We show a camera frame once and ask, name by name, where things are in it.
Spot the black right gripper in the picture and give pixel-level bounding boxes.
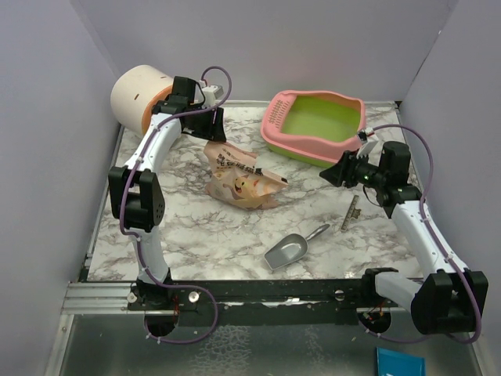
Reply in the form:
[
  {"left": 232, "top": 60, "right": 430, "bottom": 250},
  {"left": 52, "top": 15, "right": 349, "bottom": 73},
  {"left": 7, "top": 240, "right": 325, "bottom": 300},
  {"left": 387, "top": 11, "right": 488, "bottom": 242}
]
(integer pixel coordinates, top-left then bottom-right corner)
[{"left": 321, "top": 148, "right": 387, "bottom": 190}]

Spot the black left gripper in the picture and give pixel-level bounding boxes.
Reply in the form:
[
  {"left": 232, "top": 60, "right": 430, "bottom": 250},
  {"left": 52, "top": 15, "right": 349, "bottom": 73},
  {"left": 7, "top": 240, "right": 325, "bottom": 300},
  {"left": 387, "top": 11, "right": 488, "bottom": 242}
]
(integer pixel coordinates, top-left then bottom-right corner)
[{"left": 186, "top": 103, "right": 226, "bottom": 142}]

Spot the metal ruler bag clip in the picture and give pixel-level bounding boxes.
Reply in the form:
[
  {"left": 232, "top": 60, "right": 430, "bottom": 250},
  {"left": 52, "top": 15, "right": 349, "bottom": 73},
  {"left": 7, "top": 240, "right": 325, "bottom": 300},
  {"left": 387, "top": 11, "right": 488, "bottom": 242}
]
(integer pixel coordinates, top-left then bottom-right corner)
[{"left": 340, "top": 195, "right": 361, "bottom": 232}]

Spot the cat litter paper bag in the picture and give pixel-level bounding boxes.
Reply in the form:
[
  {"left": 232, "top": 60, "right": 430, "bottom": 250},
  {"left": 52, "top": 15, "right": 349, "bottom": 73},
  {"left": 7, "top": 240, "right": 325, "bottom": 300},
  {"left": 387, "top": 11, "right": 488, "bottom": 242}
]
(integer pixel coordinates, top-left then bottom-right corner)
[{"left": 204, "top": 141, "right": 288, "bottom": 210}]

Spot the metal litter scoop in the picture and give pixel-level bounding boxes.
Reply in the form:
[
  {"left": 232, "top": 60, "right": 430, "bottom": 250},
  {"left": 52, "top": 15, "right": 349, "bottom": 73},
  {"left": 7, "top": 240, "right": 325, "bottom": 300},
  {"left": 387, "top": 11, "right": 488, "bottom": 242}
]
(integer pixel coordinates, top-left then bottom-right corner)
[{"left": 264, "top": 224, "right": 330, "bottom": 270}]

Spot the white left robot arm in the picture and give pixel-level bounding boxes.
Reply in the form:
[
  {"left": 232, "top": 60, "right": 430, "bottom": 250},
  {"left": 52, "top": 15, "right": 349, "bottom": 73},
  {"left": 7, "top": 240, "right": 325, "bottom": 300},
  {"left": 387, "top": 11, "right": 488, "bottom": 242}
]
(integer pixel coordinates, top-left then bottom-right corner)
[{"left": 108, "top": 76, "right": 231, "bottom": 309}]

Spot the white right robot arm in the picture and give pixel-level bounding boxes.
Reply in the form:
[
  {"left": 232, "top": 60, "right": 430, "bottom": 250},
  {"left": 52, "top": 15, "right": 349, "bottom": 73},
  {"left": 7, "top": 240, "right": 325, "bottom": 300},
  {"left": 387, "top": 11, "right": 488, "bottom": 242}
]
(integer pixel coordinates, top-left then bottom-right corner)
[{"left": 319, "top": 141, "right": 488, "bottom": 335}]

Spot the pink green litter box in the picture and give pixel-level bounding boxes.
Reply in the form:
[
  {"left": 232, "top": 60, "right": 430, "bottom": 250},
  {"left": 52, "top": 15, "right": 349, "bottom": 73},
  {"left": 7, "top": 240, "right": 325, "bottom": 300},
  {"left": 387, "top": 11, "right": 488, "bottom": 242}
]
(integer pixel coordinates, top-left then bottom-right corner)
[{"left": 261, "top": 90, "right": 366, "bottom": 167}]

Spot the cream round cat scratcher drum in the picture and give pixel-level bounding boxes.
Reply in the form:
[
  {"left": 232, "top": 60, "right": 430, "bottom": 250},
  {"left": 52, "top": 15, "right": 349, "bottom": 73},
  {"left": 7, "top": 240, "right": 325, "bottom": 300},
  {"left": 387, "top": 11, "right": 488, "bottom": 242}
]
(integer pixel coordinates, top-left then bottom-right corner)
[{"left": 110, "top": 65, "right": 174, "bottom": 136}]

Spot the blue card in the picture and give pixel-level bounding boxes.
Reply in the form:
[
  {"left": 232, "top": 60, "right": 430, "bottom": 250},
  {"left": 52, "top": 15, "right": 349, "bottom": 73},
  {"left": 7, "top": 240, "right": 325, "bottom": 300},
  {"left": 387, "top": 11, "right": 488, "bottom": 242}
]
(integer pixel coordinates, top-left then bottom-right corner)
[{"left": 376, "top": 348, "right": 426, "bottom": 376}]

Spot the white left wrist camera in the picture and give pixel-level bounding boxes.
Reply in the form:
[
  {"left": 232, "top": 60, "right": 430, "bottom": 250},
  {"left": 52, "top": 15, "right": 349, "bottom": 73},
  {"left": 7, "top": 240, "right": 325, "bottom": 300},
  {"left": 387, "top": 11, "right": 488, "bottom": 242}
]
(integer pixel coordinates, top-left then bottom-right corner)
[{"left": 199, "top": 80, "right": 225, "bottom": 107}]

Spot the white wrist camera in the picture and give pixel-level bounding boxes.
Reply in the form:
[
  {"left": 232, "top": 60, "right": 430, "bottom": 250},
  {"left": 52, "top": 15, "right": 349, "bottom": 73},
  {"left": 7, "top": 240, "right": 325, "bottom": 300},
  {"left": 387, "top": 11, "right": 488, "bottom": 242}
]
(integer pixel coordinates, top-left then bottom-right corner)
[
  {"left": 199, "top": 80, "right": 225, "bottom": 107},
  {"left": 356, "top": 127, "right": 379, "bottom": 159}
]

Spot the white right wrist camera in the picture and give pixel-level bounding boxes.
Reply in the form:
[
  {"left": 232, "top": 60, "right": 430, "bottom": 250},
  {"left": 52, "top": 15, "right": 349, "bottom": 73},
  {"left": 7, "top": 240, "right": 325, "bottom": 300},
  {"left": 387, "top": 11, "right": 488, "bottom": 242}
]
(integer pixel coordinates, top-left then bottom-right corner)
[{"left": 356, "top": 127, "right": 379, "bottom": 159}]

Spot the aluminium extrusion frame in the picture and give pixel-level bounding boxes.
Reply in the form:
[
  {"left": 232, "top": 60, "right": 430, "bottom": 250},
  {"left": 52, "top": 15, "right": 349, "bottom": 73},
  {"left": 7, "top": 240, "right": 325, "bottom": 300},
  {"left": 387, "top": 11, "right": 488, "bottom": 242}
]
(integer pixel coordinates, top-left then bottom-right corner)
[{"left": 63, "top": 278, "right": 403, "bottom": 314}]

